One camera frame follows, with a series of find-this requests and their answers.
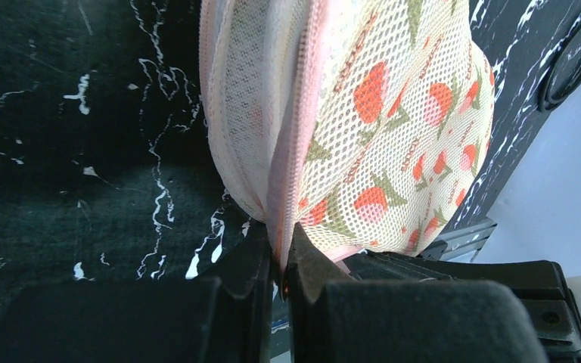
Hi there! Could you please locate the aluminium frame rail right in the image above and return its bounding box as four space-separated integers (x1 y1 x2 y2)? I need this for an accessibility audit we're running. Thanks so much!
419 218 498 261

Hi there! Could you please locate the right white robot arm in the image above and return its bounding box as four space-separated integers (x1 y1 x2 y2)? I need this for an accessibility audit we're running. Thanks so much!
344 253 581 362

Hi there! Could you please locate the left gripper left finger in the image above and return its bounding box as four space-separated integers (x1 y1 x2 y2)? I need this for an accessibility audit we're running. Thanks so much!
0 223 272 362

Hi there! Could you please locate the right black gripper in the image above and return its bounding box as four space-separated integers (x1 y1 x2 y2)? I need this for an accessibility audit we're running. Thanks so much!
343 252 581 362

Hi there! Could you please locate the strawberry print mesh laundry bag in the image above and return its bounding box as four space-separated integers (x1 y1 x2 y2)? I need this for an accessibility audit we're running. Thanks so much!
199 1 495 271

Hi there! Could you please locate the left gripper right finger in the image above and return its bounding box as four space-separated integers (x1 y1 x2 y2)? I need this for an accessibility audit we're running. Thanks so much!
285 225 548 362

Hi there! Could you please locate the black cable coil at right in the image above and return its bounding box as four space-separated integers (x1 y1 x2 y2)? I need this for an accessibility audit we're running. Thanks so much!
536 0 581 113

